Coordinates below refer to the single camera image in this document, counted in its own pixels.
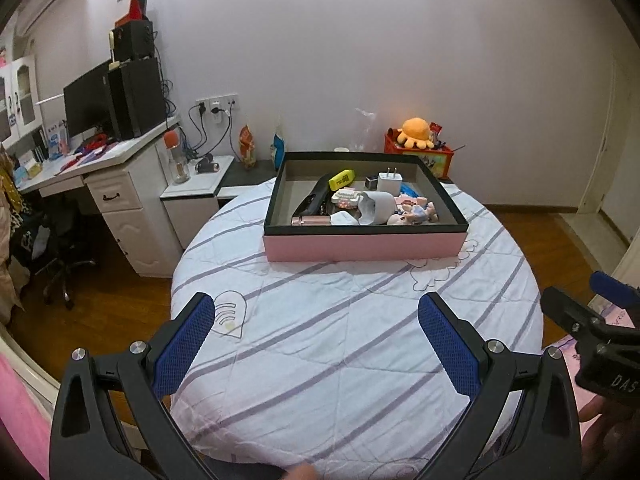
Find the person right hand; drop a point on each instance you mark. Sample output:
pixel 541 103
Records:
pixel 610 446

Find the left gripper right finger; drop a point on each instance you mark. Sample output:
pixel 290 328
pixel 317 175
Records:
pixel 521 419

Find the orange octopus plush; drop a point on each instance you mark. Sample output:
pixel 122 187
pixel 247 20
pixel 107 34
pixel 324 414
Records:
pixel 415 133

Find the white earbuds case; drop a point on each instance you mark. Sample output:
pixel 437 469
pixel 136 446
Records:
pixel 343 218

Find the rose gold cylinder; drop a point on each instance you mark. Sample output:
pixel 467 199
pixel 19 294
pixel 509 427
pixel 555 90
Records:
pixel 320 220

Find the pink black storage box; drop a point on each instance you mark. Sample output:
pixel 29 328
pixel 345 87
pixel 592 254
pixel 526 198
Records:
pixel 331 206

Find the yellow highlighter pen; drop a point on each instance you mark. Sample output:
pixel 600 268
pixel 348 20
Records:
pixel 341 180

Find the wall power strip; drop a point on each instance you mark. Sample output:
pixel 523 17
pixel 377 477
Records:
pixel 219 107

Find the black computer tower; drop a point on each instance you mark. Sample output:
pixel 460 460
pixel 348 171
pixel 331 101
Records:
pixel 136 98

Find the white low cabinet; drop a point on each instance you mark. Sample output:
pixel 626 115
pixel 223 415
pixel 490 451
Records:
pixel 191 204

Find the plastic bag of oranges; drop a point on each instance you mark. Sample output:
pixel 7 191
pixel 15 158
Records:
pixel 362 138

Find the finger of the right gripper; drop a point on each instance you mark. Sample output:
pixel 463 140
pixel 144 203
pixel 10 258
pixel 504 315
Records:
pixel 575 318
pixel 622 295

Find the blue white snack bag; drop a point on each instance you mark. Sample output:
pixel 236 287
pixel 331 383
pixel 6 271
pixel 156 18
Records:
pixel 277 148

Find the pink white block model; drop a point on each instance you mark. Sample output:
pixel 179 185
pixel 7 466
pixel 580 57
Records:
pixel 346 198

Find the white display cabinet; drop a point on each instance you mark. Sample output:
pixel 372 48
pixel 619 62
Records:
pixel 20 112

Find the pink bedding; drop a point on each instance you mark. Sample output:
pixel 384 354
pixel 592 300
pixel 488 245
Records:
pixel 27 426

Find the red toy crate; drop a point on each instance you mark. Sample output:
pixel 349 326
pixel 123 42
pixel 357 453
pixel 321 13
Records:
pixel 438 160

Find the black computer monitor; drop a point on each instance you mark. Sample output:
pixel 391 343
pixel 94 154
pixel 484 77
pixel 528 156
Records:
pixel 87 105

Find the white striped quilt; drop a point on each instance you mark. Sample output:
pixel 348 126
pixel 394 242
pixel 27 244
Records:
pixel 326 363

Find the orange snack bag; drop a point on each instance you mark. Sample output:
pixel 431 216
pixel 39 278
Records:
pixel 247 148

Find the person left hand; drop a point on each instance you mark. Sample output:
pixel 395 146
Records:
pixel 303 471

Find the pig figurine toy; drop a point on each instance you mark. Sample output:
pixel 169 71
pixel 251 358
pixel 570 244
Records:
pixel 413 211

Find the black bench shelf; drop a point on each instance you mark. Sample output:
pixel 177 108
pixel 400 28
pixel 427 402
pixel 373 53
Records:
pixel 238 179

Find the blue highlighter pen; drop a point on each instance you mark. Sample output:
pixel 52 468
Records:
pixel 408 190

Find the small black camera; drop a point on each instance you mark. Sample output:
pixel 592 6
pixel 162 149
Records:
pixel 207 165

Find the white curved plastic device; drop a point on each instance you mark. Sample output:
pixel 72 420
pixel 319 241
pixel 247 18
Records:
pixel 375 208

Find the white charger plug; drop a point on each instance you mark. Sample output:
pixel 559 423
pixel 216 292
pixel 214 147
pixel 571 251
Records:
pixel 389 181

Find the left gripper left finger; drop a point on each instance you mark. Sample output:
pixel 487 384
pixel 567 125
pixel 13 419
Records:
pixel 87 440

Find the white computer desk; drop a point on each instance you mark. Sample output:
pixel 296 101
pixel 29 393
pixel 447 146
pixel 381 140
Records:
pixel 125 184

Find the black office chair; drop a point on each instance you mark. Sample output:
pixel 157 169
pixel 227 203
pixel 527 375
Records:
pixel 47 241

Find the orange cap water bottle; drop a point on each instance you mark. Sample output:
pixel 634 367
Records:
pixel 178 165

